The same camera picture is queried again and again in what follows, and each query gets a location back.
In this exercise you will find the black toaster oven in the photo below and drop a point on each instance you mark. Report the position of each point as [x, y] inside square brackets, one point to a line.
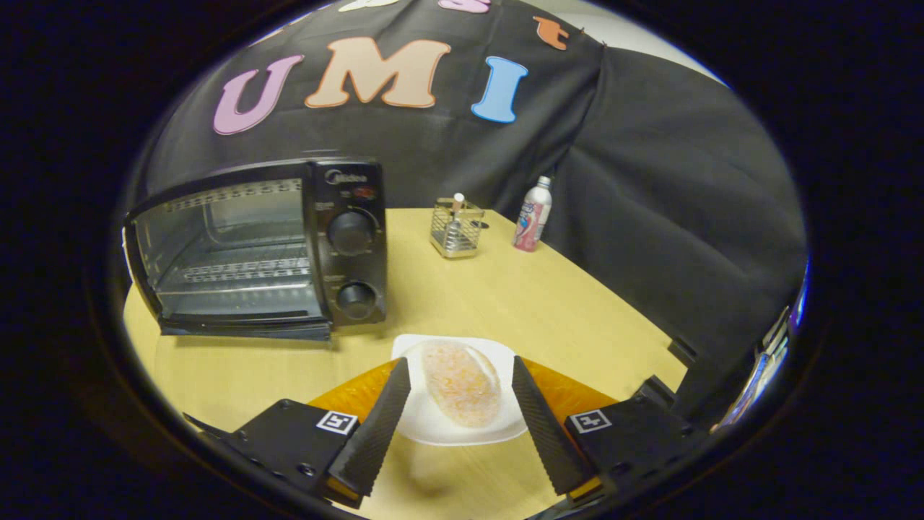
[350, 231]

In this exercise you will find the pink and white bottle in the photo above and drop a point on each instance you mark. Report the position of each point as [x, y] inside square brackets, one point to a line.
[533, 217]

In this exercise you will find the sugared bread roll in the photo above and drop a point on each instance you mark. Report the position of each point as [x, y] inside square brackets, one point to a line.
[462, 383]

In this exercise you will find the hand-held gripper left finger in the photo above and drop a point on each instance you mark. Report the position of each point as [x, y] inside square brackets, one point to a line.
[379, 433]

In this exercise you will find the white plate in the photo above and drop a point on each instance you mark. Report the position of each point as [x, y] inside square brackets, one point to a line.
[440, 426]

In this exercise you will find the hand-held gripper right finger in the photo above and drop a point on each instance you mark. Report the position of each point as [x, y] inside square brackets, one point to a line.
[545, 433]

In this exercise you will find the pale stick utensil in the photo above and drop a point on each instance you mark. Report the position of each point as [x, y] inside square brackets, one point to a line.
[458, 204]

